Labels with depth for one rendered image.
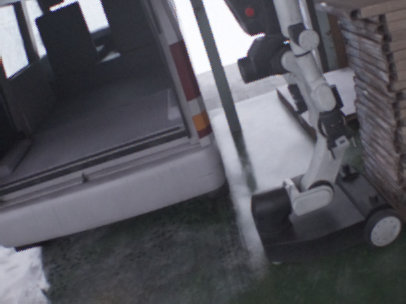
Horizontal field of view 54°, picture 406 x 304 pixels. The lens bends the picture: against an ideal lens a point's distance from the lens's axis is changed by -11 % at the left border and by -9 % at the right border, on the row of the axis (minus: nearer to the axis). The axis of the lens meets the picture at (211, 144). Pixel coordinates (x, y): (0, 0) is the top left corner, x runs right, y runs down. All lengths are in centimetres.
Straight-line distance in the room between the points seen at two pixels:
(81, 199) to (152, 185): 39
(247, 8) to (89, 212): 134
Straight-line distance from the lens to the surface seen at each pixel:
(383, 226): 206
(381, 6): 180
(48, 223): 247
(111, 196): 230
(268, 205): 202
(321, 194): 203
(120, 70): 406
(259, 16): 171
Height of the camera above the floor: 141
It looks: 23 degrees down
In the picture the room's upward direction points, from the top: 18 degrees counter-clockwise
